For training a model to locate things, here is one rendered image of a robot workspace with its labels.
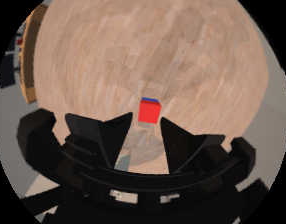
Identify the red block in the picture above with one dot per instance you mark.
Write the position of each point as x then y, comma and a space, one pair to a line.
149, 111

